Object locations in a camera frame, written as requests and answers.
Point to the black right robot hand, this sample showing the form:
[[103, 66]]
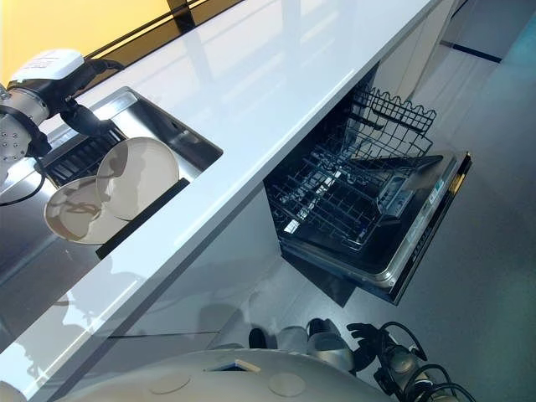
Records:
[[368, 339]]

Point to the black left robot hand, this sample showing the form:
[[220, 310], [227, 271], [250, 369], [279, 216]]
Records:
[[81, 113]]

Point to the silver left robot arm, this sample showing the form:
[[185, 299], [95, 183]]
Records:
[[17, 125]]

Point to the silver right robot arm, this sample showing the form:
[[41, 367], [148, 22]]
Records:
[[414, 372]]

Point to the open dishwasher door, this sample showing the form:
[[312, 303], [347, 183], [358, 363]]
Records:
[[423, 222]]

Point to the black slatted sink drainer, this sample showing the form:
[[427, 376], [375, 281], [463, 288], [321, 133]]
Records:
[[79, 157]]

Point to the silver robot legs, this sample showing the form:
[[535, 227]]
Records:
[[322, 343]]

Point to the large beige ceramic plate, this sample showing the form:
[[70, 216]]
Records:
[[142, 176]]

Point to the beige plate with brown smears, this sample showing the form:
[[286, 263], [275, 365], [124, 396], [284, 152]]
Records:
[[71, 218]]

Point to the stainless steel sink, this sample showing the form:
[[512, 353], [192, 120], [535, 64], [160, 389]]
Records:
[[184, 138]]

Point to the grey detergent dispenser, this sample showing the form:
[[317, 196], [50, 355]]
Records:
[[395, 194]]

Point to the white countertop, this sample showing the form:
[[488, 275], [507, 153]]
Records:
[[234, 125]]

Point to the grey robot torso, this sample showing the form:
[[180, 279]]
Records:
[[209, 381]]

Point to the white cabinet front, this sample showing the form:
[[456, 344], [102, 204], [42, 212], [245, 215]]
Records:
[[419, 46]]

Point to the black window frame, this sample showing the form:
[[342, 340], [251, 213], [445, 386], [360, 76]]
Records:
[[184, 17]]

